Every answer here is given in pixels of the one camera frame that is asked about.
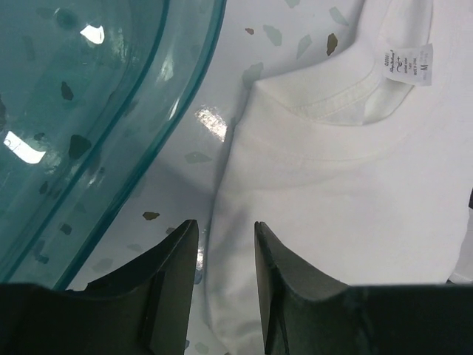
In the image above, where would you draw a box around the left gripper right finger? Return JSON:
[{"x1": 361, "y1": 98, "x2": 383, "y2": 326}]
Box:
[{"x1": 254, "y1": 222, "x2": 472, "y2": 354}]

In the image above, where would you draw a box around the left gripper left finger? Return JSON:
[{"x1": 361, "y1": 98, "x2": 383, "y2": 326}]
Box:
[{"x1": 1, "y1": 220, "x2": 199, "y2": 354}]

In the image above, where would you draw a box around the teal transparent plastic bin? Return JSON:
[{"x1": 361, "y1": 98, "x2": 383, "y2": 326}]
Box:
[{"x1": 1, "y1": 1, "x2": 225, "y2": 289}]

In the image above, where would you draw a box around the white printed t shirt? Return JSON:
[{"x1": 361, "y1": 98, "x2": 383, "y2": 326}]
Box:
[{"x1": 205, "y1": 1, "x2": 472, "y2": 354}]

